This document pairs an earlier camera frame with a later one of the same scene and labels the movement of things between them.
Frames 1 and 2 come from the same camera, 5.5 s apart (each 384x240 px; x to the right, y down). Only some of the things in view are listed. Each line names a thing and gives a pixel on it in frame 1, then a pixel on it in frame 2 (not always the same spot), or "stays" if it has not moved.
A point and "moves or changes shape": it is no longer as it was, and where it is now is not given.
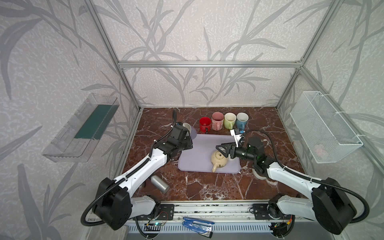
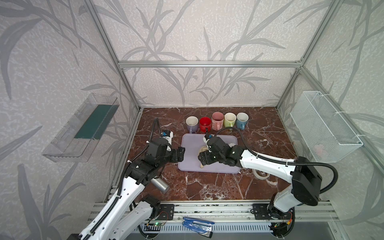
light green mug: [229, 120] stays
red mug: [205, 122] stays
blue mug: [241, 121] stays
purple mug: [192, 131] moves or changes shape
